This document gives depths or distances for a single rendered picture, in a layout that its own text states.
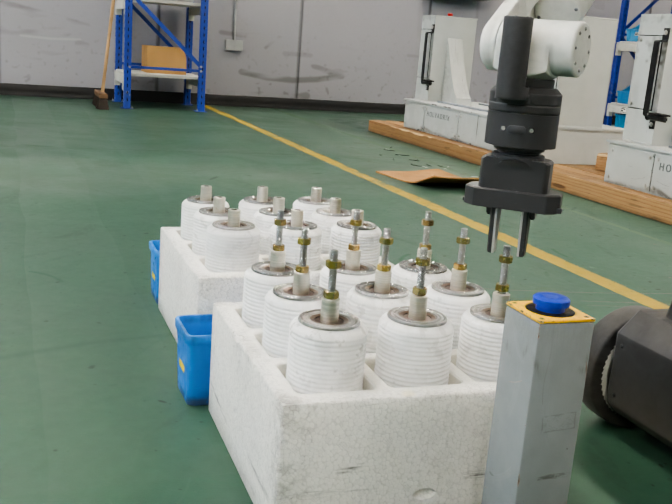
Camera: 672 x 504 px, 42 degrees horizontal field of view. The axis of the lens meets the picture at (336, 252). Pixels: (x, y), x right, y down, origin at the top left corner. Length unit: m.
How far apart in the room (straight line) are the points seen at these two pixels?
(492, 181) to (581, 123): 3.45
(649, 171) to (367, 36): 4.46
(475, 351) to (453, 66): 4.57
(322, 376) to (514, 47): 0.44
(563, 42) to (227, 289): 0.73
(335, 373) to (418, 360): 0.11
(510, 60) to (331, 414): 0.46
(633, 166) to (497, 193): 2.77
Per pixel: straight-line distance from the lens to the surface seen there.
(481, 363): 1.13
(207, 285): 1.49
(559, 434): 1.00
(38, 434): 1.35
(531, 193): 1.09
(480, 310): 1.16
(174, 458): 1.27
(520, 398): 0.98
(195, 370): 1.40
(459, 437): 1.10
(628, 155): 3.88
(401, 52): 7.97
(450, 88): 5.60
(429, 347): 1.07
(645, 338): 1.39
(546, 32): 1.08
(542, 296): 0.97
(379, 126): 5.97
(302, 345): 1.03
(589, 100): 4.55
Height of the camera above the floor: 0.58
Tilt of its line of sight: 14 degrees down
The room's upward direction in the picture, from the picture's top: 4 degrees clockwise
